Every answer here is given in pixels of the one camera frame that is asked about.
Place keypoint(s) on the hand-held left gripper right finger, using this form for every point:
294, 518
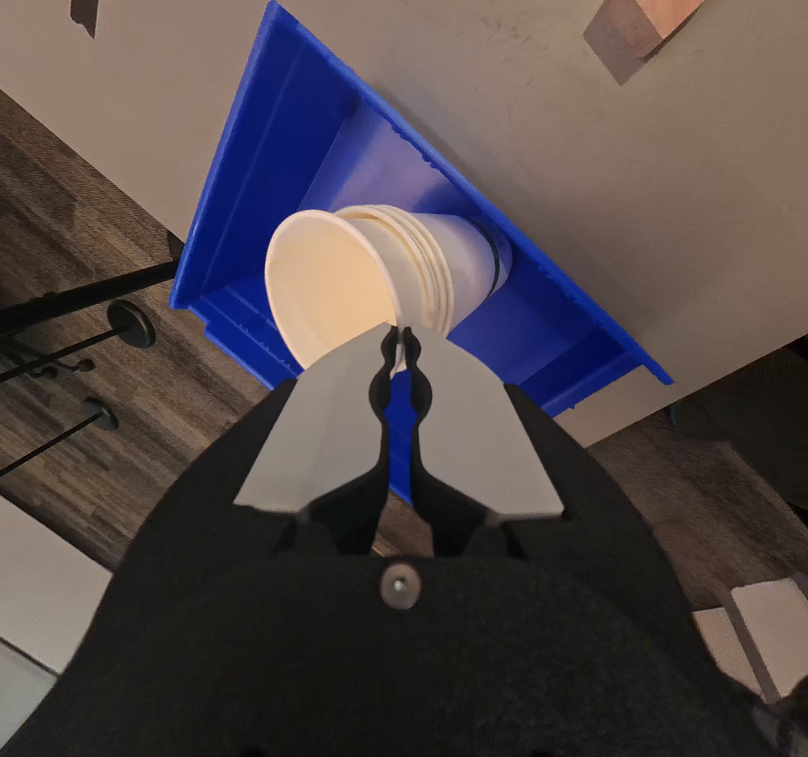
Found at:
492, 448

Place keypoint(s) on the blue plastic bin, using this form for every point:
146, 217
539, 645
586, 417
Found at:
284, 138

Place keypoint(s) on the black tripod stand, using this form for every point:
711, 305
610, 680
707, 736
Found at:
131, 323

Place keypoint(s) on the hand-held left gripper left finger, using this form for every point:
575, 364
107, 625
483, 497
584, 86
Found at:
309, 441

